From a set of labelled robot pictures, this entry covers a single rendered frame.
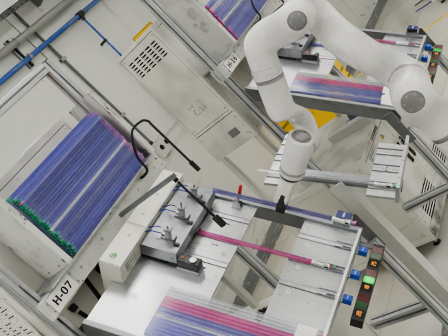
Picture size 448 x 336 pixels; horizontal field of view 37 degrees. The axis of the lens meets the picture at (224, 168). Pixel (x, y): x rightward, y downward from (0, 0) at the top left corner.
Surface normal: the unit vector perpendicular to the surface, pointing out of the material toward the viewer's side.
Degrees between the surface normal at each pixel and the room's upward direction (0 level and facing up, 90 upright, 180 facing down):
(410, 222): 90
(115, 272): 90
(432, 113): 127
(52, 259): 90
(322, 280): 48
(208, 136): 90
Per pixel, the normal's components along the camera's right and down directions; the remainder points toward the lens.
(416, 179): 0.61, -0.42
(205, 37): -0.37, 0.60
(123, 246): -0.02, -0.77
